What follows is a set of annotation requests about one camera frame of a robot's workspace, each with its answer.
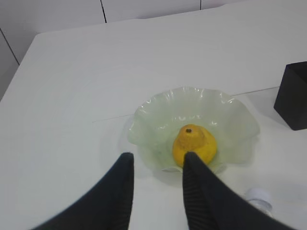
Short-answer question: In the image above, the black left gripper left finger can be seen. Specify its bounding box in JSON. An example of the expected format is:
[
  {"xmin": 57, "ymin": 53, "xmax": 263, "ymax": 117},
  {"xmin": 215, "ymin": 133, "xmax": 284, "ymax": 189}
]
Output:
[{"xmin": 36, "ymin": 152, "xmax": 134, "ymax": 230}]

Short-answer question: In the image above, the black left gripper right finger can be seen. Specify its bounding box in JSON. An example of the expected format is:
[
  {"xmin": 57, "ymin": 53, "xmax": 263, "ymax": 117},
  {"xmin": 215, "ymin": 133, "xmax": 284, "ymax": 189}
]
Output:
[{"xmin": 182, "ymin": 152, "xmax": 289, "ymax": 230}]

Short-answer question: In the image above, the clear plastic water bottle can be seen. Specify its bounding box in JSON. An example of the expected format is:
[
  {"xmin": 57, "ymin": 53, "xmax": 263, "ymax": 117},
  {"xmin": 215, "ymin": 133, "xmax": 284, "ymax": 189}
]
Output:
[{"xmin": 245, "ymin": 188, "xmax": 272, "ymax": 213}]

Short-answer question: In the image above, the yellow pear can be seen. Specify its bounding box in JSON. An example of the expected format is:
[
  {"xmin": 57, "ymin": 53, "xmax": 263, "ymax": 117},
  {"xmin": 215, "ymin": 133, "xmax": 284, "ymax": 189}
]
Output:
[{"xmin": 172, "ymin": 124, "xmax": 217, "ymax": 167}]

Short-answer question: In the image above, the green ruffled glass plate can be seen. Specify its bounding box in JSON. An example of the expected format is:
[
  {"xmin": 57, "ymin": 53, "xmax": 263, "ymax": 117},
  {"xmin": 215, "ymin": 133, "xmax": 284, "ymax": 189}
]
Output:
[{"xmin": 127, "ymin": 87, "xmax": 260, "ymax": 173}]

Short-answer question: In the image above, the black square pen holder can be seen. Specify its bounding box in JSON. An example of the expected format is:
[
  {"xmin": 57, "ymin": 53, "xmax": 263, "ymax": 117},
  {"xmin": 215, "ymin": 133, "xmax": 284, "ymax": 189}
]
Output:
[{"xmin": 274, "ymin": 61, "xmax": 307, "ymax": 131}]

